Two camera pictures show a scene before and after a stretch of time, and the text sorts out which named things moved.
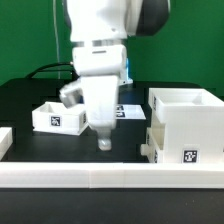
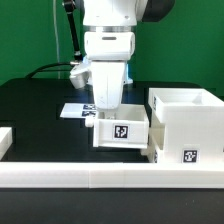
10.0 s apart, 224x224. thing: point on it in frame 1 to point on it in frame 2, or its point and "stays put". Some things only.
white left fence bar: [6, 140] stays put
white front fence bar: [112, 175] stays put
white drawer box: [53, 118] to [129, 130]
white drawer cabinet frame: [189, 123] stays put
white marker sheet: [131, 111] to [78, 111]
